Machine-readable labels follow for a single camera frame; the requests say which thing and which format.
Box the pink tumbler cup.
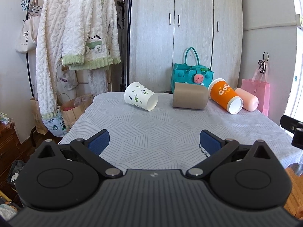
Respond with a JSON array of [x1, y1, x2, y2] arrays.
[[234, 88, 259, 112]]

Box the orange coco paper cup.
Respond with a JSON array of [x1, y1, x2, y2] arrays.
[[208, 78, 243, 115]]

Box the tan plastic cup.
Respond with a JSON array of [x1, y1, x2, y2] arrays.
[[173, 82, 209, 110]]

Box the white green-print paper cup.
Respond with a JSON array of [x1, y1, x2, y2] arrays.
[[124, 82, 158, 111]]

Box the brown paper bag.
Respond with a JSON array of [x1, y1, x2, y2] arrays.
[[60, 95, 94, 131]]

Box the patterned grey tablecloth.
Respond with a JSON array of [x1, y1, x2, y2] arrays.
[[62, 92, 302, 175]]

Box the pink paper gift bag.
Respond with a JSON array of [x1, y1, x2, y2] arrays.
[[241, 61, 270, 117]]

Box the teal felt handbag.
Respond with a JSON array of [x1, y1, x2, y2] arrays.
[[171, 47, 214, 92]]

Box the white green-trim fluffy jacket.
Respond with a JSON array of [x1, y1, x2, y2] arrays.
[[62, 0, 121, 71]]

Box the white fluffy robe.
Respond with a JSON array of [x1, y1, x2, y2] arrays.
[[36, 0, 108, 120]]

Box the white canvas tote bag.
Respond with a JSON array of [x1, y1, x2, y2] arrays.
[[15, 15, 40, 54]]

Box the grey wardrobe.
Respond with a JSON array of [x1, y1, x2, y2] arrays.
[[127, 0, 243, 92]]

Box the black light stand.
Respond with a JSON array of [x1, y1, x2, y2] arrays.
[[117, 0, 126, 92]]

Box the black clothes rack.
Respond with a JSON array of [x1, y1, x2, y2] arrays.
[[25, 0, 60, 98]]

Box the blue wire hangers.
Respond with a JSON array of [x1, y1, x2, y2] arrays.
[[20, 0, 44, 19]]

